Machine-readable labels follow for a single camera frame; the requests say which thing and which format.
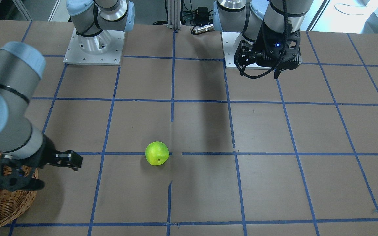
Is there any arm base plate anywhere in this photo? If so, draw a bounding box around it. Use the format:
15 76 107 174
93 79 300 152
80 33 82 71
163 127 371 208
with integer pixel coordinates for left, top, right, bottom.
221 31 275 70
63 29 126 66

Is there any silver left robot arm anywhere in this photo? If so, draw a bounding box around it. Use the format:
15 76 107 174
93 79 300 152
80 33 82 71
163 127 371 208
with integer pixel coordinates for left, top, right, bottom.
213 0 313 79

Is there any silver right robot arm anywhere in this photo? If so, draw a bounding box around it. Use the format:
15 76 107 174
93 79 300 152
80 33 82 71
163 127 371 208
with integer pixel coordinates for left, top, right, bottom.
0 41 83 192

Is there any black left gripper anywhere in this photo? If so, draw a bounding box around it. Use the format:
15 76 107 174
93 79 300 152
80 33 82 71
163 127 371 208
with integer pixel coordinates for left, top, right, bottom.
234 23 301 80

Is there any woven wicker basket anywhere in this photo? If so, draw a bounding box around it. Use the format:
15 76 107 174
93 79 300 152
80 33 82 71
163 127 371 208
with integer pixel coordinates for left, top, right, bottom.
0 151 39 234

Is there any aluminium frame post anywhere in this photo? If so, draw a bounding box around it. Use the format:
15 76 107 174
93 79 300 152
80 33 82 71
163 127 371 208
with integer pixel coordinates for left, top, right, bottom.
165 0 182 31

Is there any green apple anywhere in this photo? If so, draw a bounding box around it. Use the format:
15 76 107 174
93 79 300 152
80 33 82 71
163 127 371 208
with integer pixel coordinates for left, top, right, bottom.
145 141 170 166

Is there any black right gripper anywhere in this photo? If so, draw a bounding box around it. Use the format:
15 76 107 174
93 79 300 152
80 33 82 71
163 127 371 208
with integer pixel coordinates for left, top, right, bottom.
0 135 83 192

